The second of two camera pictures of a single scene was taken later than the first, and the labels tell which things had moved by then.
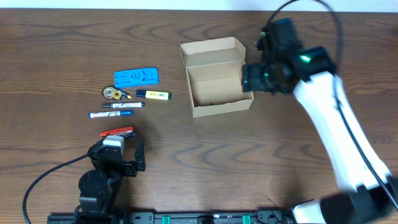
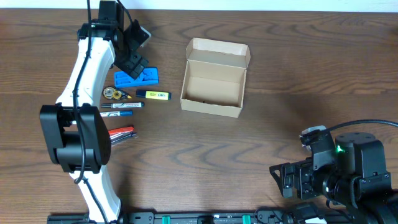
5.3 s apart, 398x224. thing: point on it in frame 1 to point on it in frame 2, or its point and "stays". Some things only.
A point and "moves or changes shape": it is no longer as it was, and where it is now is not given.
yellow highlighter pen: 153,94 stays
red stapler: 123,132 stays
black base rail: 107,216 stays
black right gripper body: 262,79 to 311,182
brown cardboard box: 214,72 moves or changes shape
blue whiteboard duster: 136,77 stays
